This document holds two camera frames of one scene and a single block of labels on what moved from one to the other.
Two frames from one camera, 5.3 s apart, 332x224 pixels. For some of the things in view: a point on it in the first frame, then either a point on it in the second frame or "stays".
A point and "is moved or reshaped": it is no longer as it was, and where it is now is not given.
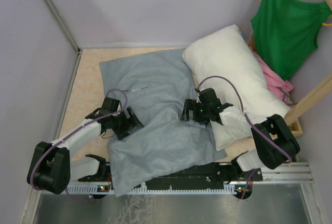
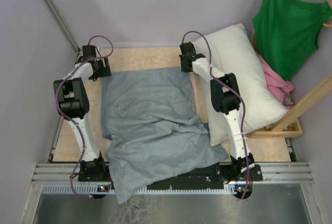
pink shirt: (279, 87) stays
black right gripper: (192, 105) → (183, 70)
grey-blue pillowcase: (155, 87) is moved or reshaped
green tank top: (285, 29) stays
